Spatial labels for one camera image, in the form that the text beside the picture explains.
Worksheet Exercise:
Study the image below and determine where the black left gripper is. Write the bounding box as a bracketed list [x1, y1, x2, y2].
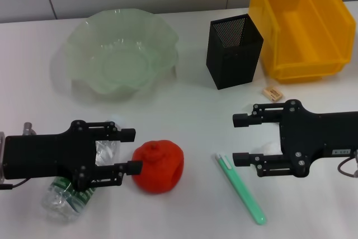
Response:
[4, 120, 136, 192]

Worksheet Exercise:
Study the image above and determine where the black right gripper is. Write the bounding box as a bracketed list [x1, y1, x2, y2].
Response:
[232, 99, 358, 178]

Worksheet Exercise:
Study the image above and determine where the red toy pomegranate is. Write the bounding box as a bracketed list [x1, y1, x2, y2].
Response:
[131, 139, 185, 194]

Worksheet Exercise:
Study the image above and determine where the clear green-label water bottle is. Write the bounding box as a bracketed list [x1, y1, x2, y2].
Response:
[41, 114, 124, 222]

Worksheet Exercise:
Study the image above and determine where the green pen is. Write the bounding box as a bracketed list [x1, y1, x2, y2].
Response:
[214, 152, 267, 226]

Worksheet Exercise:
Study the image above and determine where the small beige eraser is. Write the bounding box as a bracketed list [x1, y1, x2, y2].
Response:
[262, 85, 284, 100]

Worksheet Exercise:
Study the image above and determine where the black mesh pen holder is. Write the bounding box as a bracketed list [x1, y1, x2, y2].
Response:
[206, 13, 265, 91]

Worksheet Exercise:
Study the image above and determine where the green glass fruit bowl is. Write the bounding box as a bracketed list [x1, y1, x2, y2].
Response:
[63, 9, 180, 104]

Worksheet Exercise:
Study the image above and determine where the yellow plastic bin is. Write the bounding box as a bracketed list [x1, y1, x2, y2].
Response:
[248, 0, 357, 85]

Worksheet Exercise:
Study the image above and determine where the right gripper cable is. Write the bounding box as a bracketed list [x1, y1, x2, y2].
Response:
[337, 149, 358, 179]

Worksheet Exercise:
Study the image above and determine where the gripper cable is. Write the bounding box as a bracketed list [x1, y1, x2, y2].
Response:
[337, 149, 358, 179]
[0, 122, 37, 191]

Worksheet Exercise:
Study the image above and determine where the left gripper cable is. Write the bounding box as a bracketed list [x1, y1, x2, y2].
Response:
[0, 122, 37, 191]

